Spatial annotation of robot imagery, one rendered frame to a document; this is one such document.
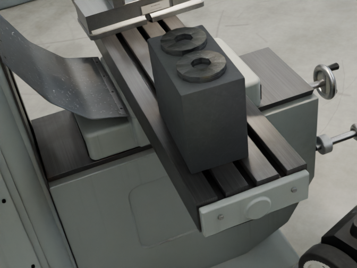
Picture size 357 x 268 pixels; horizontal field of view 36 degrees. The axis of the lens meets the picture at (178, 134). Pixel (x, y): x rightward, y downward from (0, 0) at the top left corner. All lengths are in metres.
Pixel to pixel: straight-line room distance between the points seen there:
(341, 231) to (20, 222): 0.79
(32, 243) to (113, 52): 0.54
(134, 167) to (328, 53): 1.99
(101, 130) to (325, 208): 1.21
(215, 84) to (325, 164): 1.61
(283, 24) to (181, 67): 2.60
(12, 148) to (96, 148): 0.23
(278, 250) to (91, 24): 0.97
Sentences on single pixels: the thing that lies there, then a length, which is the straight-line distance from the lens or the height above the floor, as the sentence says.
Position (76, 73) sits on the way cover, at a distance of 1.52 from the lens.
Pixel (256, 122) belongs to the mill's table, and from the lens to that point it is 1.16.
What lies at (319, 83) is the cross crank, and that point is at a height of 0.69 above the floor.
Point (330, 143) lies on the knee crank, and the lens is 1.73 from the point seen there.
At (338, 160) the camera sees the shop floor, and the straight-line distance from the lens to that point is 2.54.
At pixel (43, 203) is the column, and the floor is 0.75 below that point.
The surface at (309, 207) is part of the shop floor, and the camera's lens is 2.33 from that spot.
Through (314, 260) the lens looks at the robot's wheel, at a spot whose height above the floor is 0.56.
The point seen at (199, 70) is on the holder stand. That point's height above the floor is 1.18.
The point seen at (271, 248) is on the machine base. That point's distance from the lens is 1.93.
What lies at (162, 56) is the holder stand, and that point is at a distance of 1.05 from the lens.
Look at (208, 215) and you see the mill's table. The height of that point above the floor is 0.96.
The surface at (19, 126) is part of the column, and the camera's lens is 1.30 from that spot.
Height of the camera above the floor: 1.70
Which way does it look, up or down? 39 degrees down
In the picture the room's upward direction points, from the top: 8 degrees counter-clockwise
